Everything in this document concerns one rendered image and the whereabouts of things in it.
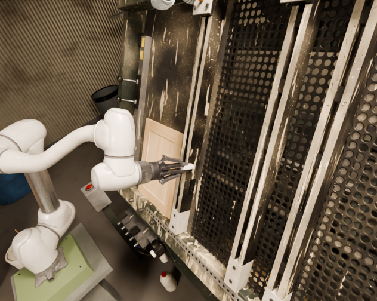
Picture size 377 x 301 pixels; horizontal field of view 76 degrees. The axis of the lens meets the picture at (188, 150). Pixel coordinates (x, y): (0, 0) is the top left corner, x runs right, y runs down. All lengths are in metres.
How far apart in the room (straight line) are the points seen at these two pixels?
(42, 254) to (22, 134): 0.67
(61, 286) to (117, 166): 0.90
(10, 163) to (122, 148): 0.47
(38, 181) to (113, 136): 0.69
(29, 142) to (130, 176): 0.56
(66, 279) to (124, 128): 1.00
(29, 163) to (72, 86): 4.23
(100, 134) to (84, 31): 4.54
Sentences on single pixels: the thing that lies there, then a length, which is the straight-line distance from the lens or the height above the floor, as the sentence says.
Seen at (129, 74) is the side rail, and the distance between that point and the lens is 1.77.
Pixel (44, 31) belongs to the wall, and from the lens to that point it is 5.17.
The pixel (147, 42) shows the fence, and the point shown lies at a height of 1.67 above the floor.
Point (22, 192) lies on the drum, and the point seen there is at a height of 0.08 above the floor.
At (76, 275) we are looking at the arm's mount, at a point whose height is 0.83.
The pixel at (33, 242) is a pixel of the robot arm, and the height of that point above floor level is 1.05.
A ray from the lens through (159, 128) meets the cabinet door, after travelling 1.38.
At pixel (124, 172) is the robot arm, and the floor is 1.45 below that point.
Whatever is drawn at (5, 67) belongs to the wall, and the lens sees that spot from 5.07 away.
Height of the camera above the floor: 1.93
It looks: 35 degrees down
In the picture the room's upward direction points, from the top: 20 degrees counter-clockwise
